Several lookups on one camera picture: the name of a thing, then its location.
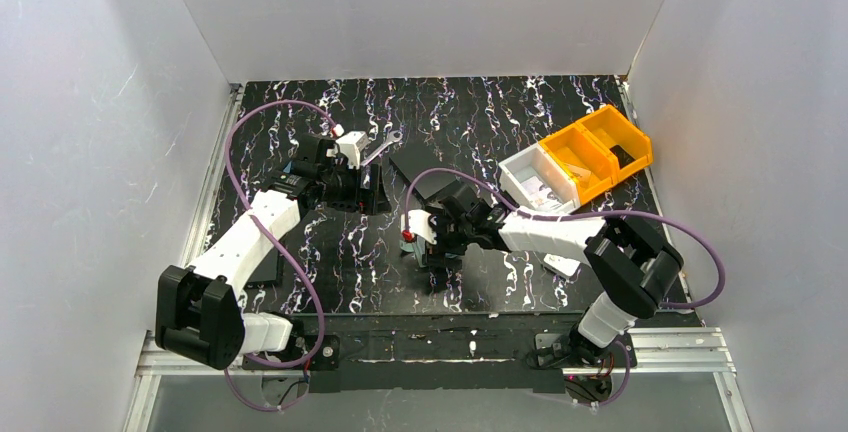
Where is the green card holder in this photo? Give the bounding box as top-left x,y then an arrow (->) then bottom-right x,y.
412,242 -> 462,270

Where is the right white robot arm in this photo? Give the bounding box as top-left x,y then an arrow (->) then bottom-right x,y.
403,182 -> 684,369

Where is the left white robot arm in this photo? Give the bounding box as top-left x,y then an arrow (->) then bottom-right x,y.
154,131 -> 391,370

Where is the black square plate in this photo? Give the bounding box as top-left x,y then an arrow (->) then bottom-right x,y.
388,142 -> 460,205

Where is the silver wrench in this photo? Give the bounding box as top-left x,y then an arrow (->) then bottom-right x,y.
360,130 -> 403,167

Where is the white plastic bin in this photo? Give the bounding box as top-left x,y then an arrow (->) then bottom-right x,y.
498,143 -> 581,214

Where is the black flat notebook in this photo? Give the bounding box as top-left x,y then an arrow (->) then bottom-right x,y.
246,250 -> 285,288

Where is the white square box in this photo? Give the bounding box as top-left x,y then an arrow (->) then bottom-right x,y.
543,254 -> 581,278

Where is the orange plastic bin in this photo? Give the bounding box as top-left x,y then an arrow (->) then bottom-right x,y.
576,105 -> 654,185
540,125 -> 617,205

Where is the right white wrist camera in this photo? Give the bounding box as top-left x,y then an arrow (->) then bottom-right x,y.
401,209 -> 437,245

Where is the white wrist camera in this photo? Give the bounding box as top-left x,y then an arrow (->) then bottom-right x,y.
333,131 -> 370,169
401,209 -> 437,245

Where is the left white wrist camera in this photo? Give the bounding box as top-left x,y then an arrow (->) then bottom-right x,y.
333,131 -> 370,169

